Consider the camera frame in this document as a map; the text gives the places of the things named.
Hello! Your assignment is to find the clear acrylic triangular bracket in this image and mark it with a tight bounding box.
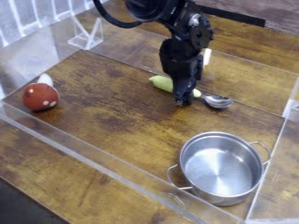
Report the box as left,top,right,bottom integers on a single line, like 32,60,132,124
68,17,104,50

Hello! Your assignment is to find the stainless steel pot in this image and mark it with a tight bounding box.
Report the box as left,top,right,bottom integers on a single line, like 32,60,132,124
166,131,270,207

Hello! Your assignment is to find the clear acrylic enclosure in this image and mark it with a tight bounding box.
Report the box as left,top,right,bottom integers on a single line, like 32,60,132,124
0,10,299,224

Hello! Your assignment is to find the black strip on table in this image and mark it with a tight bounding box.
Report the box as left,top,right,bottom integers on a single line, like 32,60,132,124
200,5,266,27

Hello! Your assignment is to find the black cable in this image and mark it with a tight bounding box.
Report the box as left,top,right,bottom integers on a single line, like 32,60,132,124
90,0,144,30

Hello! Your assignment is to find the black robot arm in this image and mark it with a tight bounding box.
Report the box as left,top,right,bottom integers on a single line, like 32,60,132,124
124,0,213,105

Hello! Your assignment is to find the red toy mushroom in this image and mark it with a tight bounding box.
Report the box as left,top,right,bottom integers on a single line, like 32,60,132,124
22,73,60,111

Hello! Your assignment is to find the green handled metal spoon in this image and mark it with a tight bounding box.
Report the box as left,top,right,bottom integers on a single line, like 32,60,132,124
149,75,233,109

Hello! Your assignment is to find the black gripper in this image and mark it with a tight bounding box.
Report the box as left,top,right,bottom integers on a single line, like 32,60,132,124
158,38,202,106

